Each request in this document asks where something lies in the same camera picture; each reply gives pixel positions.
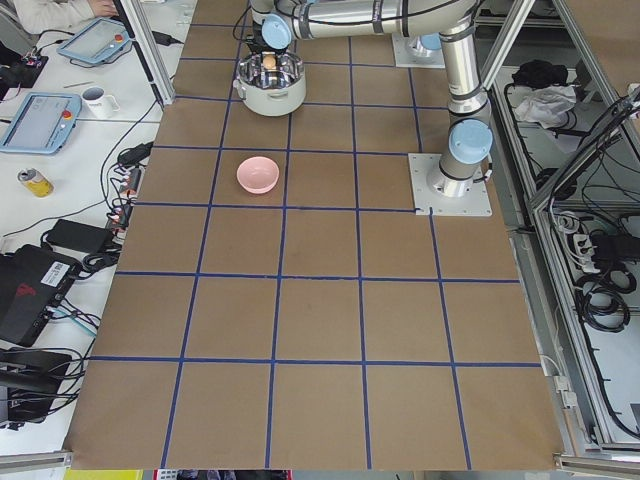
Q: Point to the pale green cooking pot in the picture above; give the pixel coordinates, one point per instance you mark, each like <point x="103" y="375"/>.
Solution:
<point x="274" y="92"/>

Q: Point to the brown egg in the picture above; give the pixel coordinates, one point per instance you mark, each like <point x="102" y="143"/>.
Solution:
<point x="269" y="62"/>

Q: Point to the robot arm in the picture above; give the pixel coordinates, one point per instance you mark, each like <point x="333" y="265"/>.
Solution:
<point x="279" y="23"/>

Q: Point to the pink bowl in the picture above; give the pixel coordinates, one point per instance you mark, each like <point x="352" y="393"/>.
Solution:
<point x="258" y="174"/>

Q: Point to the black power adapter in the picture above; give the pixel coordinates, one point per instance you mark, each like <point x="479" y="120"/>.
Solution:
<point x="79" y="237"/>

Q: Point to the white mug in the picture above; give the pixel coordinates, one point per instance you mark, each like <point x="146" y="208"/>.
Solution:
<point x="100" y="103"/>

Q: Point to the crumpled white cloth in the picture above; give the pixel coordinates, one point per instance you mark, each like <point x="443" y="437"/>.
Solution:
<point x="548" y="106"/>

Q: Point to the black cloth bundle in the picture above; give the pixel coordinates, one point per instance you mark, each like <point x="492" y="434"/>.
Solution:
<point x="538" y="74"/>

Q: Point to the black computer box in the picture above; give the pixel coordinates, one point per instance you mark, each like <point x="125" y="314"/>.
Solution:
<point x="33" y="281"/>

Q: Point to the yellow drink can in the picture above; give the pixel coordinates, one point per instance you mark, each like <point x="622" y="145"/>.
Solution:
<point x="35" y="182"/>

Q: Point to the far teach pendant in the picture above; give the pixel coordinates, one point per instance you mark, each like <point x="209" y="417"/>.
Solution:
<point x="96" y="43"/>

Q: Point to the teach pendant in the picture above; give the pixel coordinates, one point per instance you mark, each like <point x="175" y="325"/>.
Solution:
<point x="96" y="43"/>
<point x="42" y="124"/>

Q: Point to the near teach pendant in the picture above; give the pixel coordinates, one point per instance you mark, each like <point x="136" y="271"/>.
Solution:
<point x="42" y="124"/>

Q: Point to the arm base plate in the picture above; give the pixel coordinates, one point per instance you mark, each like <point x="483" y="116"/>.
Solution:
<point x="438" y="195"/>
<point x="423" y="51"/>

